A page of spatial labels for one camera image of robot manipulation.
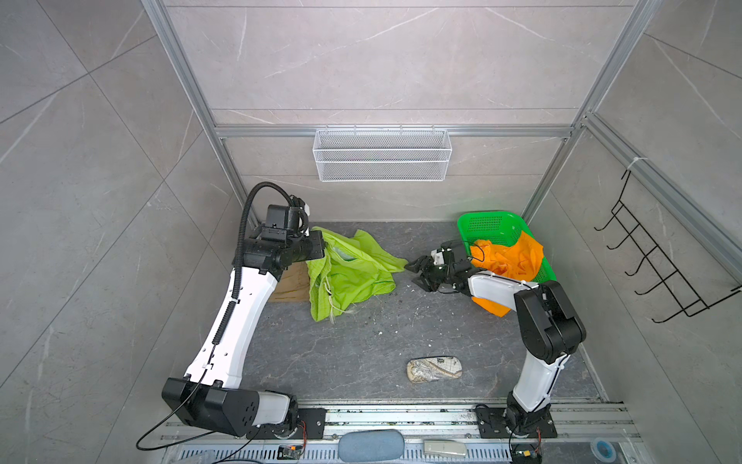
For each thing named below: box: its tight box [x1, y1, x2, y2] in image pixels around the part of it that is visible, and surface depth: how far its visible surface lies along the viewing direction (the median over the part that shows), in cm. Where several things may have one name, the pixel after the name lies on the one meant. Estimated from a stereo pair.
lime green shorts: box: [306, 226, 409, 321], surface depth 92 cm
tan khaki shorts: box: [268, 261, 311, 303], surface depth 98 cm
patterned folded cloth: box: [405, 355, 463, 384], surface depth 81 cm
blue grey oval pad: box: [338, 429, 405, 464], surface depth 70 cm
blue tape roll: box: [590, 436, 617, 464], surface depth 71 cm
